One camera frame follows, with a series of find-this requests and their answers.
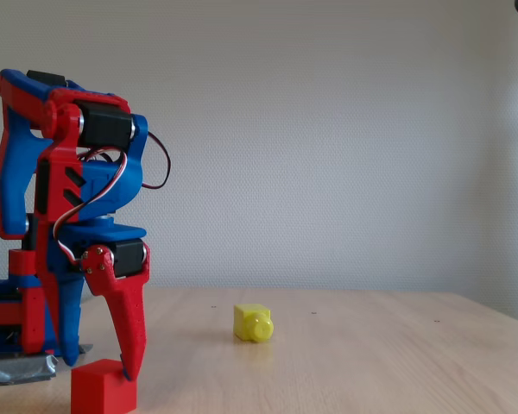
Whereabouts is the grey duct tape piece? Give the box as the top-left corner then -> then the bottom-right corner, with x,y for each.
0,343 -> 94,386

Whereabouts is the red cube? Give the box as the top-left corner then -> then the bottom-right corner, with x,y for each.
70,358 -> 138,414

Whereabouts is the yellow block with round peg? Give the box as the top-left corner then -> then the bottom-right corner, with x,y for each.
233,303 -> 275,344

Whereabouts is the white red black servo cable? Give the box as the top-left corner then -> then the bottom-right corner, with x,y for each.
52,130 -> 172,265

